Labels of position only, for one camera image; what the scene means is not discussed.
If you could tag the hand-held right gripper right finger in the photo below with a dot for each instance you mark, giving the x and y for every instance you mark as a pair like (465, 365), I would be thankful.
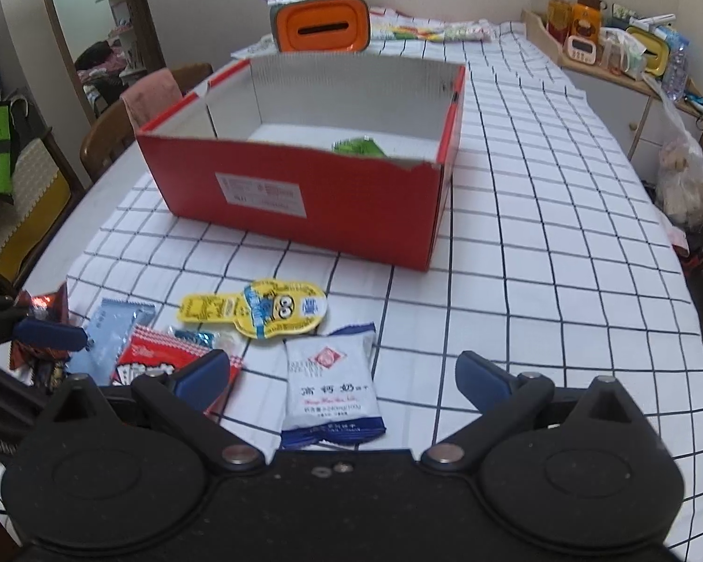
(480, 377)

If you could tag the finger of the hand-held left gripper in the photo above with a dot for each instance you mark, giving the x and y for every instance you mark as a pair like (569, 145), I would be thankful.
(11, 386)
(50, 336)

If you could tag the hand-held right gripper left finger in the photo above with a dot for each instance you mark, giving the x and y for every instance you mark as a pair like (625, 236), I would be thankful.
(202, 377)

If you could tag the red-brown snack packet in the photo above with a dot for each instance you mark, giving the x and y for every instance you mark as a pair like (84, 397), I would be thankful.
(44, 307)

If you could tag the black snack packet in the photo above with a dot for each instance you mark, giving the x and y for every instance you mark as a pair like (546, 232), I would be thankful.
(50, 373)

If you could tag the red and white snack packet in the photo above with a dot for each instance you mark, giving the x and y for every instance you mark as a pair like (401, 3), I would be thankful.
(152, 357)

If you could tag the white and blue snack packet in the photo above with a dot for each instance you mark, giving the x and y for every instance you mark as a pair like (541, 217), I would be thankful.
(328, 386)

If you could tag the red cardboard box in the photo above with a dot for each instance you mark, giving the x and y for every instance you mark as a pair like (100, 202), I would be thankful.
(328, 205)

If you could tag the blue shiny candy wrapper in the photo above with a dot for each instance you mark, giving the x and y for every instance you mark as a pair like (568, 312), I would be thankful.
(196, 338)

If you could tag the light blue snack packet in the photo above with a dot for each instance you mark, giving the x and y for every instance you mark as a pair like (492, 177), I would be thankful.
(114, 328)

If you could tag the yellow cartoon snack packet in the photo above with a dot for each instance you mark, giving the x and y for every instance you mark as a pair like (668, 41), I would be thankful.
(269, 307)

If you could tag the wooden chair with yellow cushion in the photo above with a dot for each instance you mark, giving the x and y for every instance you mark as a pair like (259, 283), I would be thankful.
(29, 216)

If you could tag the white checked tablecloth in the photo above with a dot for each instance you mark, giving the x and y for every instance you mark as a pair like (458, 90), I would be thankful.
(533, 246)

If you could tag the wooden chair with pink cloth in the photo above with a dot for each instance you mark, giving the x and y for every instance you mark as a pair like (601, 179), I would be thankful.
(111, 134)

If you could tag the green snack packet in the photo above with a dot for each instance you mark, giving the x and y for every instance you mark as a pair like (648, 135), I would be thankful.
(360, 146)

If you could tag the pink cloth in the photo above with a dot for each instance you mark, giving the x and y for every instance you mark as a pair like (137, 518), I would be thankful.
(152, 96)

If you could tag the white cabinet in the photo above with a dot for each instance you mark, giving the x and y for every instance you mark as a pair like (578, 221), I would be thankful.
(609, 123)

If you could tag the hanging clear plastic bag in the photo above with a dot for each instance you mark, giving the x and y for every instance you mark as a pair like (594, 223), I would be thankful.
(688, 181)

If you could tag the wooden shelf tray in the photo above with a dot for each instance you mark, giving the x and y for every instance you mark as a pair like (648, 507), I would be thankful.
(621, 79)

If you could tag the white kitchen timer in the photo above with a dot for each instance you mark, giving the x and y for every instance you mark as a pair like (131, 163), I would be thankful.
(581, 48)

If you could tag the colourful printed plastic bag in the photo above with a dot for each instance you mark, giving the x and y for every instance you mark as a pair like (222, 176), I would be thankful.
(433, 28)

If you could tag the white plastic bag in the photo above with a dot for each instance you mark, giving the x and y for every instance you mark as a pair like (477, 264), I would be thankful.
(621, 52)

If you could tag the clear water bottle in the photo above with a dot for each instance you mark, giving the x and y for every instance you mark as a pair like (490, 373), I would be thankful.
(675, 70)

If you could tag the yellow tissue box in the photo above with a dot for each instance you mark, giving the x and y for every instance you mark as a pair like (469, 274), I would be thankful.
(650, 55)

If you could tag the brown bear jar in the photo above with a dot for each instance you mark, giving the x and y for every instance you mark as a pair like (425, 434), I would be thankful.
(587, 17)

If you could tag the clear glass dome jar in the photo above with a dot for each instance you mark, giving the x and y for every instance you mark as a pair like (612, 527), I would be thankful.
(553, 9)

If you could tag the orange and green tissue box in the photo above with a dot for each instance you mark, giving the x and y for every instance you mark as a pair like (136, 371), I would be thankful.
(322, 20)

